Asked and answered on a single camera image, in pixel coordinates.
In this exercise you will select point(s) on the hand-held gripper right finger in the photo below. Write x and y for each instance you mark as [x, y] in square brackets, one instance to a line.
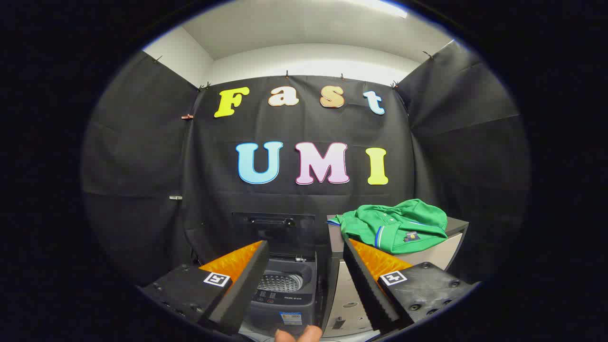
[365, 285]

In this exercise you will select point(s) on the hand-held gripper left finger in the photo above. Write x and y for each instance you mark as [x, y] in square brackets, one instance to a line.
[247, 285]

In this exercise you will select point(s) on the dark grey washing machine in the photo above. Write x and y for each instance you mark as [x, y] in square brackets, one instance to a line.
[289, 304]

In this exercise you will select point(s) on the green polo shirt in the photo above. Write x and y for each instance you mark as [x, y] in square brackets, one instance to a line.
[394, 223]

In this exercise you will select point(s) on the grey cabinet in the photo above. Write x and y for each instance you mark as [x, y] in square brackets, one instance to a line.
[441, 256]

